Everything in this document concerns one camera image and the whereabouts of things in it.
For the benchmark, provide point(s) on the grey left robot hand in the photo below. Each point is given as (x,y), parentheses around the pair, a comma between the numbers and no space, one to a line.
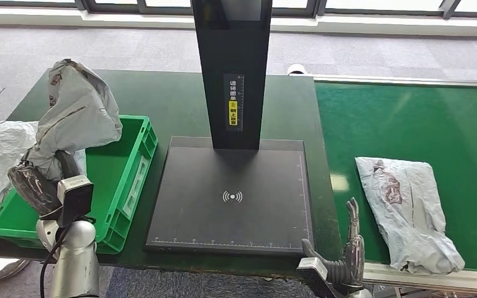
(32,187)

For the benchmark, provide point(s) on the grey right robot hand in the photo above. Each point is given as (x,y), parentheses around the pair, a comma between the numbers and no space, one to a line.
(355,253)

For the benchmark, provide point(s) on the grey plastic mailer parcel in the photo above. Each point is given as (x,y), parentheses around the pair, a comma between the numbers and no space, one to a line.
(78,107)
(407,209)

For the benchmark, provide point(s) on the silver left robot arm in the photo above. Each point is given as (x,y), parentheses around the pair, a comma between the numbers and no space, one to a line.
(78,259)

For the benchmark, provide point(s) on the black inbound scanner machine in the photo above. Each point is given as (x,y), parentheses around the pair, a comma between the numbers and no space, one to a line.
(230,214)

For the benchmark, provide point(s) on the green conveyor belt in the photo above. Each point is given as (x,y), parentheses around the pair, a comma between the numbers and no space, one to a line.
(407,119)

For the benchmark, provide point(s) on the green plastic crate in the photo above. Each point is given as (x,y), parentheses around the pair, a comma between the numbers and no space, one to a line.
(111,193)

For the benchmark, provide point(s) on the dark green table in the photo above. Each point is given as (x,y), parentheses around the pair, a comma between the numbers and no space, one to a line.
(172,103)

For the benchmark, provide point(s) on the yellow black label sticker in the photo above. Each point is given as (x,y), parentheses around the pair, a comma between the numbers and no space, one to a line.
(233,113)

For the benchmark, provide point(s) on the white window sill ledge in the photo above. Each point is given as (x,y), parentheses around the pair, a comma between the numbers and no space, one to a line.
(345,24)

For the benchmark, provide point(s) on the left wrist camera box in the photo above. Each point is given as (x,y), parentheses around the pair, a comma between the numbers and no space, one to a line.
(76,201)

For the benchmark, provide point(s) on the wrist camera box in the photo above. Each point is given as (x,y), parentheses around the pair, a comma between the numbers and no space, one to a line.
(76,201)
(314,273)

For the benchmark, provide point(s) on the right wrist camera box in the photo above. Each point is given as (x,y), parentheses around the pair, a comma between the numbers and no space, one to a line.
(314,273)

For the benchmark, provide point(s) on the silver conveyor frame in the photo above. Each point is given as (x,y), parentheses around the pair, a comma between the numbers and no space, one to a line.
(427,281)

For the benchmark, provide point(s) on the dark window frame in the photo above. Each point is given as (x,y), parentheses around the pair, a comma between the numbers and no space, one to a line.
(448,6)

